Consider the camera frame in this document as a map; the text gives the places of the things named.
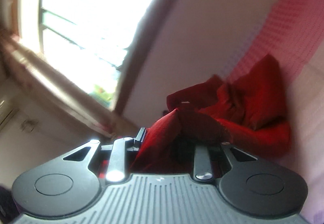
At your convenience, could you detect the red puffer coat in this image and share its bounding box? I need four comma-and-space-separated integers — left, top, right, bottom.
130, 55, 291, 174

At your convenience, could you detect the beige patterned curtain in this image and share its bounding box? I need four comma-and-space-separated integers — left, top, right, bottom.
1, 29, 138, 138

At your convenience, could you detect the pink checked bed sheet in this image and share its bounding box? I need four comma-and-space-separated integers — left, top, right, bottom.
225, 0, 323, 223

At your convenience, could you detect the brown wooden window frame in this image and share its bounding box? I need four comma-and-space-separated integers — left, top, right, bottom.
113, 0, 177, 115

